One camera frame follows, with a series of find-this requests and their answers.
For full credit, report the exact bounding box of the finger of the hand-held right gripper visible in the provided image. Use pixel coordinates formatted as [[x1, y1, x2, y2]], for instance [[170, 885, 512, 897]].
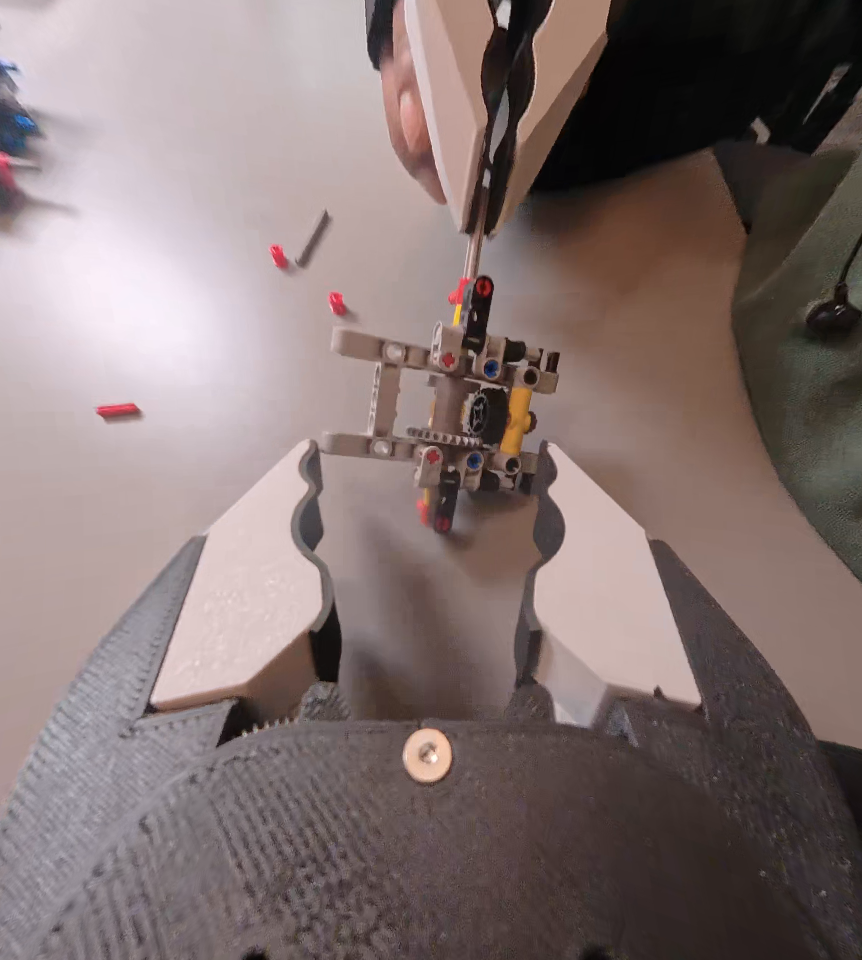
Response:
[[403, 0, 495, 234], [483, 0, 613, 237]]

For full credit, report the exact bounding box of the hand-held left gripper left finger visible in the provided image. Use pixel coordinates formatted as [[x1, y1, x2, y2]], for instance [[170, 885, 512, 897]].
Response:
[[148, 440, 343, 714]]

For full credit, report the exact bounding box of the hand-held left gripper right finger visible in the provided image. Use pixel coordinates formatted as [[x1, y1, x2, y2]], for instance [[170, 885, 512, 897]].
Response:
[[513, 440, 703, 727]]

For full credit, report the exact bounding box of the grey lego gearbox assembly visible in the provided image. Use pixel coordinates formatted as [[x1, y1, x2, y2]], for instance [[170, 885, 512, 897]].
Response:
[[318, 273, 561, 535]]

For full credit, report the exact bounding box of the person's right hand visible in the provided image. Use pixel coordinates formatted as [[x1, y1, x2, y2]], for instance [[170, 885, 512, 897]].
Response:
[[382, 15, 448, 206]]

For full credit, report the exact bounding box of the person's green hoodie torso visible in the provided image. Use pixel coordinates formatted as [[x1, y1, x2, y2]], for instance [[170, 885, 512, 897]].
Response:
[[731, 45, 862, 635]]

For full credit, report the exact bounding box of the black cord with toggle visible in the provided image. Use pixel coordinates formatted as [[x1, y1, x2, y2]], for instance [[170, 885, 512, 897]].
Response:
[[804, 161, 862, 339]]

